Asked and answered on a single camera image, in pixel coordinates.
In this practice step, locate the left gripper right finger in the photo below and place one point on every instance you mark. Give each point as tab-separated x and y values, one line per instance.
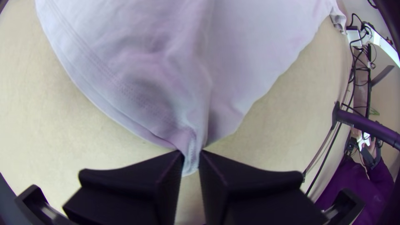
250	197

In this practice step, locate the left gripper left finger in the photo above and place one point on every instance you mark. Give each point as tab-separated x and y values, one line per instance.
131	193

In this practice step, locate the grey t-shirt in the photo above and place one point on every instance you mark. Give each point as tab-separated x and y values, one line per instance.
187	62

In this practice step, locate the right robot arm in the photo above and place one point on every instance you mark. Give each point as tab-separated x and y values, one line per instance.
382	41

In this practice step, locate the person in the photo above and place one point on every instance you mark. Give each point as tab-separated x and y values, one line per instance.
353	187

